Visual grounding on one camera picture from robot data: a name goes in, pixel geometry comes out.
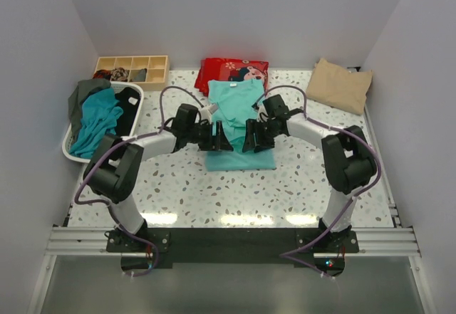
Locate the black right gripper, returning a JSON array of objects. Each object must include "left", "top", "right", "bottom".
[{"left": 242, "top": 118, "right": 281, "bottom": 153}]

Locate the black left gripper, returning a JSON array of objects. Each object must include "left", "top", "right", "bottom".
[{"left": 186, "top": 121, "right": 232, "bottom": 152}]

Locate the mint green t shirt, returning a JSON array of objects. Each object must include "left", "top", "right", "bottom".
[{"left": 205, "top": 79, "right": 276, "bottom": 172}]

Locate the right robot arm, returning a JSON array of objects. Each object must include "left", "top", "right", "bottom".
[{"left": 242, "top": 95, "right": 381, "bottom": 252}]

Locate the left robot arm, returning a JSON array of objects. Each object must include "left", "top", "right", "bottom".
[{"left": 84, "top": 104, "right": 234, "bottom": 253}]

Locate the red folded cartoon blanket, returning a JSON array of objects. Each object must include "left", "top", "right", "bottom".
[{"left": 195, "top": 58, "right": 269, "bottom": 96}]

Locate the wooden compartment organizer box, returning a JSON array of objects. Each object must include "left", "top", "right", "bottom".
[{"left": 94, "top": 56, "right": 170, "bottom": 91}]

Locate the beige folded t shirt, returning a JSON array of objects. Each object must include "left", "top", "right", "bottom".
[{"left": 306, "top": 58, "right": 373, "bottom": 115}]

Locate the black garment with label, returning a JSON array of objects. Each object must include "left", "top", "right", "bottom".
[{"left": 115, "top": 87, "right": 141, "bottom": 136}]

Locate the grey sock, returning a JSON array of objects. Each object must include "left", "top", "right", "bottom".
[{"left": 130, "top": 68, "right": 147, "bottom": 83}]

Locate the pink brown patterned sock roll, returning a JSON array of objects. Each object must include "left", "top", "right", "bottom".
[{"left": 110, "top": 67, "right": 130, "bottom": 82}]

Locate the teal t shirt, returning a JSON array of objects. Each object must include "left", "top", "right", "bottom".
[{"left": 69, "top": 88, "right": 123, "bottom": 159}]

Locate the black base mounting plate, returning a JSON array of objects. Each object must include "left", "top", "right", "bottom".
[{"left": 104, "top": 228, "right": 360, "bottom": 276}]

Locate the red black patterned sock roll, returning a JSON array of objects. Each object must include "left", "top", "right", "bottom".
[{"left": 93, "top": 69, "right": 112, "bottom": 80}]

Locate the dark grey t shirt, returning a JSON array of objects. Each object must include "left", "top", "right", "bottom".
[{"left": 68, "top": 78, "right": 110, "bottom": 141}]

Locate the white plastic laundry basket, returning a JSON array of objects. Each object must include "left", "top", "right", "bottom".
[{"left": 62, "top": 79, "right": 145, "bottom": 163}]

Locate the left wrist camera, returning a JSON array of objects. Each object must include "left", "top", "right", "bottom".
[{"left": 199, "top": 103, "right": 218, "bottom": 122}]

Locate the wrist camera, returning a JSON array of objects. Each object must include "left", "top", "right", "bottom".
[
  {"left": 199, "top": 103, "right": 218, "bottom": 122},
  {"left": 252, "top": 100, "right": 266, "bottom": 114}
]

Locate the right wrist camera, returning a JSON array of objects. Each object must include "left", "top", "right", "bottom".
[{"left": 252, "top": 100, "right": 266, "bottom": 114}]

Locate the aluminium frame rail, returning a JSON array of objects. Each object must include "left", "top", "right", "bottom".
[{"left": 28, "top": 114, "right": 439, "bottom": 314}]

